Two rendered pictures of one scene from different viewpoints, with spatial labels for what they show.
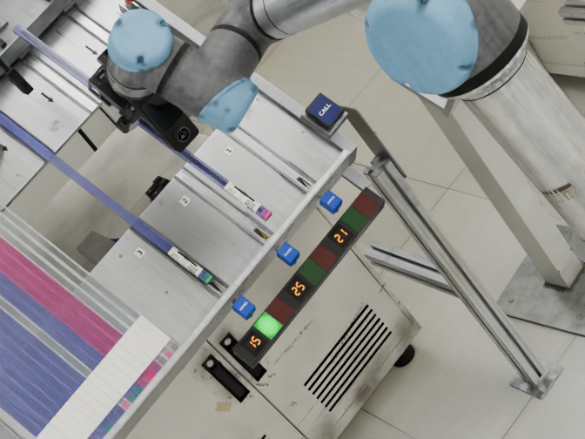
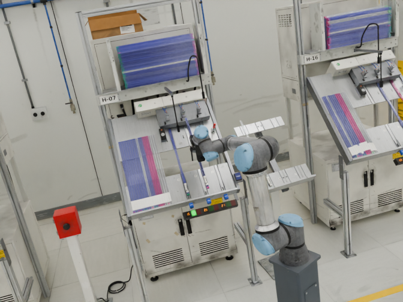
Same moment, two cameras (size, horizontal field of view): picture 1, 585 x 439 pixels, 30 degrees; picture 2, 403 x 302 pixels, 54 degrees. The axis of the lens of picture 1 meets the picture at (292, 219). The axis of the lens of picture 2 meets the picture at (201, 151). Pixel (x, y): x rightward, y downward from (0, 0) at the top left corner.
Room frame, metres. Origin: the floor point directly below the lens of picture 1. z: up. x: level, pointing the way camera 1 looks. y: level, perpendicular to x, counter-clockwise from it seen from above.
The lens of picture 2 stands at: (-0.76, -0.24, 1.76)
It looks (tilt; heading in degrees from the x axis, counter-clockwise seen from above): 19 degrees down; 7
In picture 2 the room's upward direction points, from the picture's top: 10 degrees counter-clockwise
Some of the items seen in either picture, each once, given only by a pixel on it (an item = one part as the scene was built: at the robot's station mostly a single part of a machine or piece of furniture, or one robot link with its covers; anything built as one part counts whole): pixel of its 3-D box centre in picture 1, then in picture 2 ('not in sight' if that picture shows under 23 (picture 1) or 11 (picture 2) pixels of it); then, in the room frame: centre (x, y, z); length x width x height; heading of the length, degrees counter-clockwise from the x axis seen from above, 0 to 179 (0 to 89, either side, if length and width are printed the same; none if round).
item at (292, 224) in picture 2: not in sight; (290, 228); (0.97, -0.39, 0.72); 0.13 x 0.12 x 0.14; 126
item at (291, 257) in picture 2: not in sight; (293, 248); (0.97, -0.39, 0.60); 0.15 x 0.15 x 0.10
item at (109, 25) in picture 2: not in sight; (129, 18); (2.15, 0.47, 1.82); 0.68 x 0.30 x 0.20; 107
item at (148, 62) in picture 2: not in sight; (158, 60); (1.90, 0.27, 1.52); 0.51 x 0.13 x 0.27; 107
